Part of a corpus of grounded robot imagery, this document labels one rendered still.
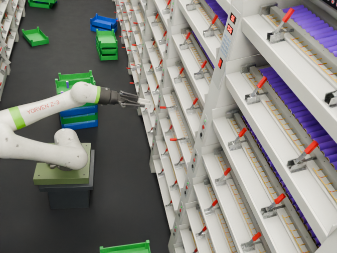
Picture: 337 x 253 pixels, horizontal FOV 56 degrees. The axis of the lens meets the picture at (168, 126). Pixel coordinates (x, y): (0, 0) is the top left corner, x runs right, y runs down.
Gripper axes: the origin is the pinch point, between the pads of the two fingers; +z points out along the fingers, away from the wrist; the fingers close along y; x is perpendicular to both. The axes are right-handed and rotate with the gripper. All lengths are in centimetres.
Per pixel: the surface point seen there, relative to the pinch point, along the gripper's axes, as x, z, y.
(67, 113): -72, -31, -70
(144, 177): -77, 28, -12
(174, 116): -1.4, 17.8, 5.8
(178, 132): -1.9, 17.1, 19.1
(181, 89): 18.2, 13.4, 7.6
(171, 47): 29.4, 8.6, -15.9
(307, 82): 76, -2, 89
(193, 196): -12, 20, 54
